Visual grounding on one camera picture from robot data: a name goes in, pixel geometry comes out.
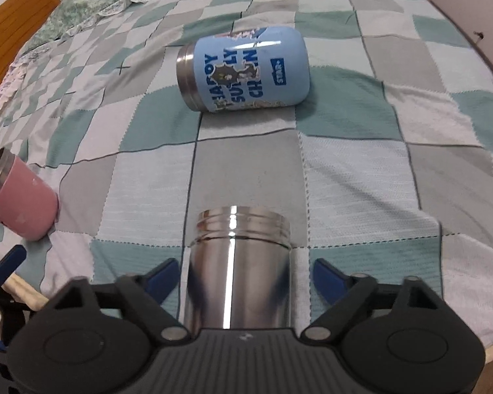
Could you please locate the light blue printed cup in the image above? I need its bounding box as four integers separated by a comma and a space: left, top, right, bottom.
176, 26, 310, 112

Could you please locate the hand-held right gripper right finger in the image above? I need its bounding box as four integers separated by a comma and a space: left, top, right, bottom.
300, 258, 444, 341

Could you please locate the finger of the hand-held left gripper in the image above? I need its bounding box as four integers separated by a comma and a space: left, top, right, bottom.
0, 245, 28, 289

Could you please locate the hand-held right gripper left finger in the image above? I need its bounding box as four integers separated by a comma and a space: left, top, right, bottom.
46, 258, 192, 341

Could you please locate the plain stainless steel cup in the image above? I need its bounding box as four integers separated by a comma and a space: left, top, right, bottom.
182, 205, 292, 331

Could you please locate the pink cup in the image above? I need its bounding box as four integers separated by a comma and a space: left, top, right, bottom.
0, 148, 60, 241

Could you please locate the green grey checkered blanket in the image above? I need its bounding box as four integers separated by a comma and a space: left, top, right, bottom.
0, 0, 493, 364

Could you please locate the light wooden bed frame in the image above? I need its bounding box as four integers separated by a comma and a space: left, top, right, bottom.
0, 252, 50, 312

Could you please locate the brown wooden headboard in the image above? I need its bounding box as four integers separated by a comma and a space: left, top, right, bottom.
0, 0, 63, 105

